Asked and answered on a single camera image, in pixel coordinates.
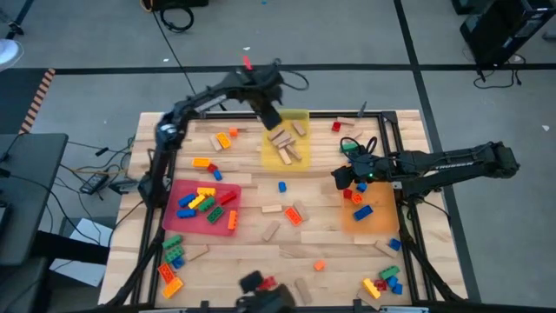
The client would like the orange plastic bin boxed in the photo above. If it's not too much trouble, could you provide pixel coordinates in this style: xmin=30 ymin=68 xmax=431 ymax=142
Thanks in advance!
xmin=341 ymin=181 xmax=400 ymax=235

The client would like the yellow plastic bin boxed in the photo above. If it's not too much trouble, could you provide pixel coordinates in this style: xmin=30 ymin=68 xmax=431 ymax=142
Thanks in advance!
xmin=261 ymin=108 xmax=312 ymax=172

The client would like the orange six-stud block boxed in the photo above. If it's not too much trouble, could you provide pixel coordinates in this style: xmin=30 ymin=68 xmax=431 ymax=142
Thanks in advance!
xmin=284 ymin=207 xmax=304 ymax=227

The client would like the black equipment case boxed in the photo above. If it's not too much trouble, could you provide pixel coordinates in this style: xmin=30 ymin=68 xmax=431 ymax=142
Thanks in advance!
xmin=141 ymin=0 xmax=209 ymax=12

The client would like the pink plastic bin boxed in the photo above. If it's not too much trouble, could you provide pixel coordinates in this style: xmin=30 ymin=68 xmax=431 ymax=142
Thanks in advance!
xmin=162 ymin=178 xmax=242 ymax=238

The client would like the black blurred device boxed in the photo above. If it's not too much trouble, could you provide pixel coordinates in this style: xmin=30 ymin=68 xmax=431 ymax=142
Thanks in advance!
xmin=235 ymin=270 xmax=297 ymax=313

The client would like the black computer cabinet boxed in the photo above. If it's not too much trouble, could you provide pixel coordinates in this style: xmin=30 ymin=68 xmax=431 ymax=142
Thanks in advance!
xmin=451 ymin=0 xmax=556 ymax=69

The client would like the black power adapter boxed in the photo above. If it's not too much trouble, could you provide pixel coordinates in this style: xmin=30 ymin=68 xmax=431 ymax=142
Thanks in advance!
xmin=79 ymin=173 xmax=109 ymax=196

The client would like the orange black hazard strip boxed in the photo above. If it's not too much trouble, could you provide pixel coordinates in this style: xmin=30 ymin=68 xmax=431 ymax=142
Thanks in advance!
xmin=19 ymin=67 xmax=57 ymax=135

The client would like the white paper sheet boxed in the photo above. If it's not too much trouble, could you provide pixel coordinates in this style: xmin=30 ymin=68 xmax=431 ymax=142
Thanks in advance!
xmin=49 ymin=216 xmax=115 ymax=288

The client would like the black tripod leg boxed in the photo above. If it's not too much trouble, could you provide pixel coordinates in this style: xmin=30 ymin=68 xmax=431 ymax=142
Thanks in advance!
xmin=6 ymin=0 xmax=36 ymax=40

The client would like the black desk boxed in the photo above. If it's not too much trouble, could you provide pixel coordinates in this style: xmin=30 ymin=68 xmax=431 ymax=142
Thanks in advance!
xmin=0 ymin=132 xmax=70 ymax=267

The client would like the black aluminium table frame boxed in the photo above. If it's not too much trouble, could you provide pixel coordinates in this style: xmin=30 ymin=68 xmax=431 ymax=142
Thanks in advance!
xmin=103 ymin=110 xmax=468 ymax=312

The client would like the long black floor cable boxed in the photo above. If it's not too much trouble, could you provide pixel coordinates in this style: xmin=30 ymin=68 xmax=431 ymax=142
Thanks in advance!
xmin=149 ymin=0 xmax=205 ymax=110

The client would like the coiled black cable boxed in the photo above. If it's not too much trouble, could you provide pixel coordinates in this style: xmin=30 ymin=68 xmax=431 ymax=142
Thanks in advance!
xmin=159 ymin=6 xmax=195 ymax=34

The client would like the tangled black cable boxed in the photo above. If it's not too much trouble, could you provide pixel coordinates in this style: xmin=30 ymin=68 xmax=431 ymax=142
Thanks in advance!
xmin=472 ymin=54 xmax=527 ymax=90

